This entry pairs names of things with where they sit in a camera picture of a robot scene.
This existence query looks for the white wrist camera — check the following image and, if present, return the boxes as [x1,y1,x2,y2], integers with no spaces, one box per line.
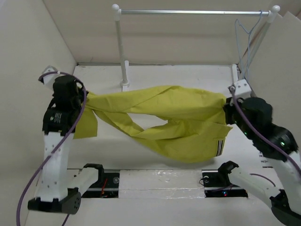
[38,65,60,91]
[229,79,252,99]

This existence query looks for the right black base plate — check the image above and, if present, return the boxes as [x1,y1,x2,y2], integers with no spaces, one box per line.
[199,169,248,198]

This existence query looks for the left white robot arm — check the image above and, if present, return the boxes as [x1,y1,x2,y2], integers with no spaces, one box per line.
[27,72,105,215]

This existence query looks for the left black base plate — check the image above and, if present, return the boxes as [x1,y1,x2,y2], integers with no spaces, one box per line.
[82,169,120,198]

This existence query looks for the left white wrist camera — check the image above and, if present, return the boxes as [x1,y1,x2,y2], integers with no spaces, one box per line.
[38,65,60,91]

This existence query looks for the yellow trousers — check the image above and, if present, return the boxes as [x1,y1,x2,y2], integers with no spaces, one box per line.
[74,86,231,163]

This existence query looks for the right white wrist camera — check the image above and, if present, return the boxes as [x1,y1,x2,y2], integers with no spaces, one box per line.
[229,79,252,99]

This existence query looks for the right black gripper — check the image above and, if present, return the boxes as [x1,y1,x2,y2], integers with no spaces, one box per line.
[224,93,254,138]

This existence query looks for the white and metal clothes rack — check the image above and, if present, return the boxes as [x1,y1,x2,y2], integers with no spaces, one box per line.
[111,3,281,92]

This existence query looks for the blue wire hanger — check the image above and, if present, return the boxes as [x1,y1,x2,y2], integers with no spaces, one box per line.
[234,10,263,80]

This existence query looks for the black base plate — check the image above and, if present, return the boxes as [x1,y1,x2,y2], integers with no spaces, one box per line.
[82,169,120,198]
[199,169,248,198]

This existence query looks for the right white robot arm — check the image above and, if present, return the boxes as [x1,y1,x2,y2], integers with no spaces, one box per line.
[217,97,301,226]

